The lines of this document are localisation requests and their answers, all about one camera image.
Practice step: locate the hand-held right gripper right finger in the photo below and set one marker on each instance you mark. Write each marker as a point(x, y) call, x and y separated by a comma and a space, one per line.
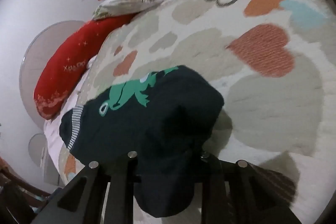
point(213, 187)

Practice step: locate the small round grey panel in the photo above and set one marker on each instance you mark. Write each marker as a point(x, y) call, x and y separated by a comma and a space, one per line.
point(35, 150)

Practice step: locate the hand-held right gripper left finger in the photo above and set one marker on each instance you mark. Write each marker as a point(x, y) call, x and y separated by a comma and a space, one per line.
point(119, 187)

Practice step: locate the pale pink bedsheet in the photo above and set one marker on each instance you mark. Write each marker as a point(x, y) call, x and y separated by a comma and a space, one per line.
point(56, 132)

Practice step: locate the dark wooden furniture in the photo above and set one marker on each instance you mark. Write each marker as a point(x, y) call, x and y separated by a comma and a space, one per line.
point(15, 195)

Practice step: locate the heart-print knitted blanket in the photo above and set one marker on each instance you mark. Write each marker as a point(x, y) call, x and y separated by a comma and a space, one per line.
point(236, 87)

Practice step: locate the large round grey panel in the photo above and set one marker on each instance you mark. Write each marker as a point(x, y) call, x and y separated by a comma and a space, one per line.
point(36, 56)

